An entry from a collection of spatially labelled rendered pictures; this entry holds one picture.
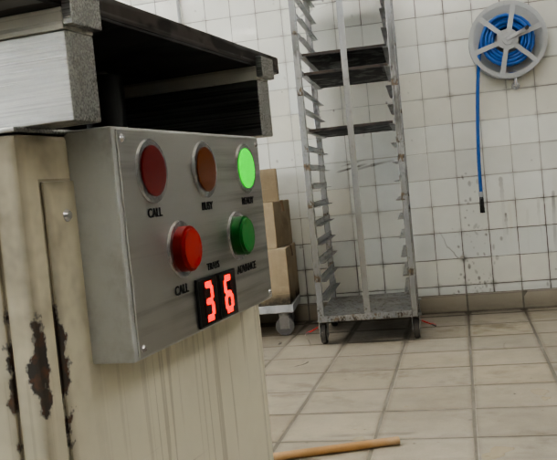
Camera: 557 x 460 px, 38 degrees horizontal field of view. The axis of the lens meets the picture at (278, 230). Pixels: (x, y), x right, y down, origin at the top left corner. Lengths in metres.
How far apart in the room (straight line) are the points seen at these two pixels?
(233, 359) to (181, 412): 0.10
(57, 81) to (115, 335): 0.15
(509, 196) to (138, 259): 4.22
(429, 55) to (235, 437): 4.10
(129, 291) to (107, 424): 0.09
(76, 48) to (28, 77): 0.03
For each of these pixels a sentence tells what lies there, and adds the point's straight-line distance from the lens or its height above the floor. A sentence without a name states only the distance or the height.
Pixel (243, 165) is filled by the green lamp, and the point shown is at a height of 0.81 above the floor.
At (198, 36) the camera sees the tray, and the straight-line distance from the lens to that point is 0.62.
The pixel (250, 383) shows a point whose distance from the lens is 0.73.
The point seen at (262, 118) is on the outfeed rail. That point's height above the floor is 0.86.
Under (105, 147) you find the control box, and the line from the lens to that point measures 0.48.
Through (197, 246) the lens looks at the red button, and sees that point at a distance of 0.54.
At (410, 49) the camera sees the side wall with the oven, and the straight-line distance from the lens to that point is 4.70.
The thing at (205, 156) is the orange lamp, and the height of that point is 0.82.
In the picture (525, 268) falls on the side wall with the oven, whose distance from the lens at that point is 4.69.
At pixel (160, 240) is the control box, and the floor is 0.77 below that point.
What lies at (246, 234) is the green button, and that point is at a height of 0.76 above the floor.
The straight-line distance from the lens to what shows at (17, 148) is 0.46.
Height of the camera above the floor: 0.79
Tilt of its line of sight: 3 degrees down
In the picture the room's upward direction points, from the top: 6 degrees counter-clockwise
